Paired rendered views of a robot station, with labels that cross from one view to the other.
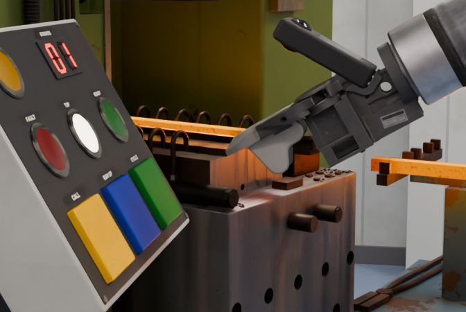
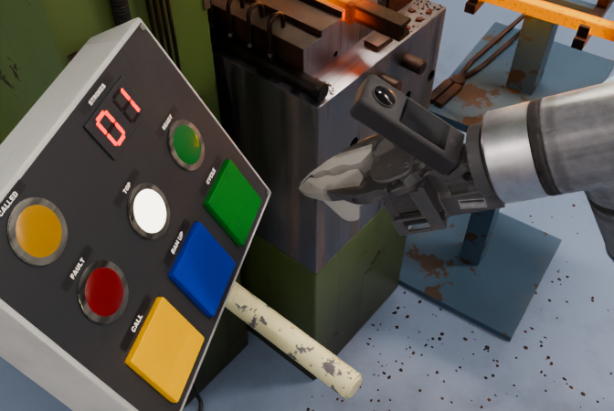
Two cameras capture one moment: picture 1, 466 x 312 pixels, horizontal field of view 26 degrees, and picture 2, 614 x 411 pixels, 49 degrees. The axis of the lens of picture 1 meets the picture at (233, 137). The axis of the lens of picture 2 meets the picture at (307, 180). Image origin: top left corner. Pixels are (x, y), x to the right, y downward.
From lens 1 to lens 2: 0.70 m
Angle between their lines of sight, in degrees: 38
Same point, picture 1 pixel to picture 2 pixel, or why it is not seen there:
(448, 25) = (553, 155)
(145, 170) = (222, 190)
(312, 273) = not seen: hidden behind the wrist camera
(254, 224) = (342, 102)
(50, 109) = (104, 221)
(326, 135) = (399, 206)
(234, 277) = (322, 149)
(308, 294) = not seen: hidden behind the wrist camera
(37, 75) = (86, 184)
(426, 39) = (523, 164)
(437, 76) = (527, 196)
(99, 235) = (162, 360)
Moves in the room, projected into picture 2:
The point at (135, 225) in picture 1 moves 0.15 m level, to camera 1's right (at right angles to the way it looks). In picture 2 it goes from (206, 291) to (346, 300)
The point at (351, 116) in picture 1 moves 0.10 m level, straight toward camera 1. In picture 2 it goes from (427, 205) to (418, 289)
